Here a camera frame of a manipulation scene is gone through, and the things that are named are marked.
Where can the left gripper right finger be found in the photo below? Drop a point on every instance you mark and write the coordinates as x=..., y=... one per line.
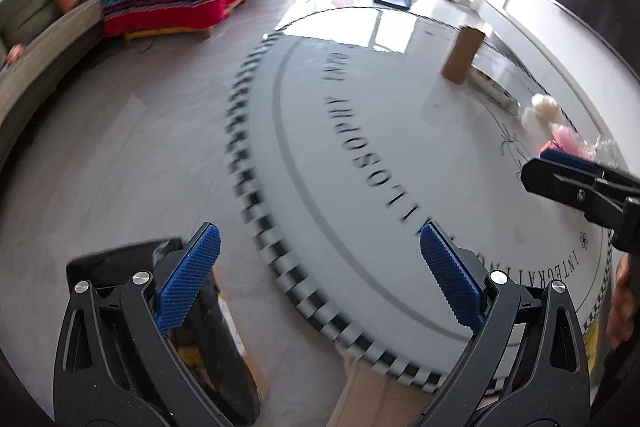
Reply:
x=525, y=364

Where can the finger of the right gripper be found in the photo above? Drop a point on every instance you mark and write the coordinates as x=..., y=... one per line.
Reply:
x=570, y=187
x=570, y=161

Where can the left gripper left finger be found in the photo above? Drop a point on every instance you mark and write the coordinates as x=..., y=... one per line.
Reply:
x=114, y=364

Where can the brown cardboard box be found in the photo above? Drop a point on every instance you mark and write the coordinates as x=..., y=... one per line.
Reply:
x=460, y=59

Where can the black lined trash bin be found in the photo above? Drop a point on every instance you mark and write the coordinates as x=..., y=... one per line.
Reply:
x=204, y=340

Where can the pink item in plastic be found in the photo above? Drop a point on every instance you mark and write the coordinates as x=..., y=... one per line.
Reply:
x=566, y=140

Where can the green curved sofa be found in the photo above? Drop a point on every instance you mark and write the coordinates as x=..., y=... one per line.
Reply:
x=40, y=45

